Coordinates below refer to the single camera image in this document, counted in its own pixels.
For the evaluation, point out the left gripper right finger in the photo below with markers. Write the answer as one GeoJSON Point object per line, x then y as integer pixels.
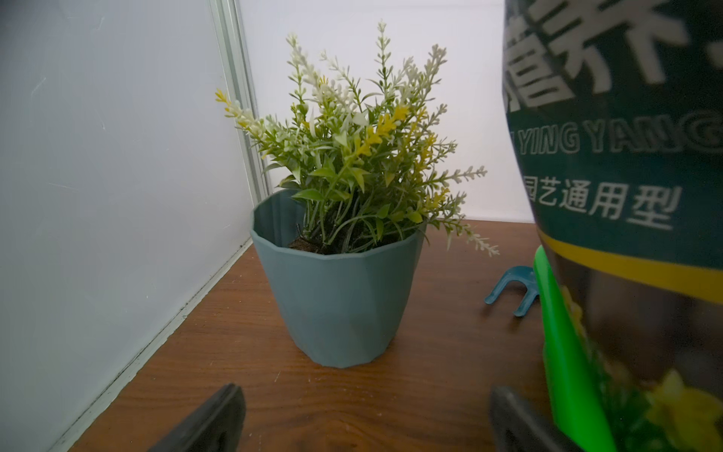
{"type": "Point", "coordinates": [517, 426]}

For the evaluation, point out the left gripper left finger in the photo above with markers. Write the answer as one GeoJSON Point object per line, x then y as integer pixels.
{"type": "Point", "coordinates": [216, 425]}

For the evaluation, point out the green flower print soil bag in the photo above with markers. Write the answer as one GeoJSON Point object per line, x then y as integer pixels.
{"type": "Point", "coordinates": [614, 110]}

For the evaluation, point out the potted plant in grey pot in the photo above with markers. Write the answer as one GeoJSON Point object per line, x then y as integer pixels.
{"type": "Point", "coordinates": [341, 239]}

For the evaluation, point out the green plastic basket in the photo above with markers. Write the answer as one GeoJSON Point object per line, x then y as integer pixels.
{"type": "Point", "coordinates": [576, 407]}

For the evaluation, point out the teal garden rake head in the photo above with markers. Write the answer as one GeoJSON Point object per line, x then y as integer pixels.
{"type": "Point", "coordinates": [523, 277]}

